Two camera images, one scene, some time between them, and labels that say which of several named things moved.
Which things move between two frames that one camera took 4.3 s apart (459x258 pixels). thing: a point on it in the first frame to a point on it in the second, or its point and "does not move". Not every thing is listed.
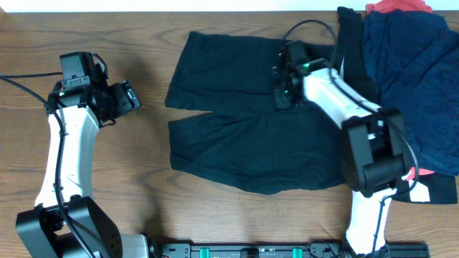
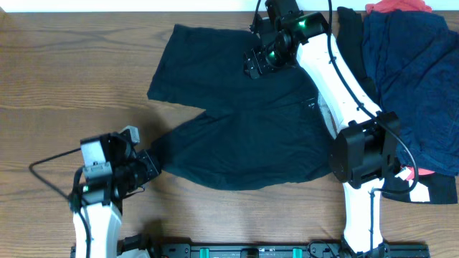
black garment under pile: x=429 y=188 does not move
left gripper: x=124 y=96 to x=145 y=160
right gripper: x=279 y=103 to x=255 y=60
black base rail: x=287 y=251 does not move
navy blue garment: x=413 y=58 does not move
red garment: x=406 y=5 does not move
